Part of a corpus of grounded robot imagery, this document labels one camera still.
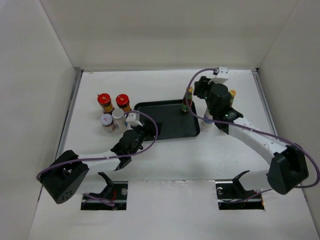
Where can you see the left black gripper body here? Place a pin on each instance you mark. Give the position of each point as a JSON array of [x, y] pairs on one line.
[[141, 131]]

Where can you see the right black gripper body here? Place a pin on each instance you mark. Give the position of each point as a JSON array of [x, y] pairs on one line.
[[203, 91]]

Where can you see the yellow cap sauce bottle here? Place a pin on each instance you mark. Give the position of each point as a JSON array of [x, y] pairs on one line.
[[187, 100], [232, 96]]

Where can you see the silver lid white jar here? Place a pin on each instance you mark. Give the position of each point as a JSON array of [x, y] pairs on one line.
[[119, 119]]

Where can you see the white jar red label lid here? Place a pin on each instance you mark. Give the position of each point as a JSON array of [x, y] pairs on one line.
[[107, 123]]

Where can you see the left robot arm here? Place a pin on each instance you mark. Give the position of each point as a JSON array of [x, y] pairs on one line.
[[62, 178]]

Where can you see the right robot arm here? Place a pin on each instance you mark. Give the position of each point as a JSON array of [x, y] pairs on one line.
[[287, 163]]

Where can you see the right white jar red label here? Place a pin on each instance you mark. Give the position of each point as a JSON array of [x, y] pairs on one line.
[[207, 120]]

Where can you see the black plastic tray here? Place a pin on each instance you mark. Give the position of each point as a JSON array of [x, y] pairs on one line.
[[174, 123]]

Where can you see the red lid jar far left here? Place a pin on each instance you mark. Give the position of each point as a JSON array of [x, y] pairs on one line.
[[105, 101]]

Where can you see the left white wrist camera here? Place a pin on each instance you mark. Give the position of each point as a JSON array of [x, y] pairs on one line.
[[133, 119]]

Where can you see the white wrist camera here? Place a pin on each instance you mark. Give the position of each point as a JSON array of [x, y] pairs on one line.
[[133, 119], [221, 75]]

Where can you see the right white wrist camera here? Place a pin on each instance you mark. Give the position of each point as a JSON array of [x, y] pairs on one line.
[[221, 75]]

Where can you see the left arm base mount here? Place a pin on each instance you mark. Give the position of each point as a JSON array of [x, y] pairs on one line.
[[113, 197]]

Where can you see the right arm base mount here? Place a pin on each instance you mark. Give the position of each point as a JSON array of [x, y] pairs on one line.
[[232, 196]]

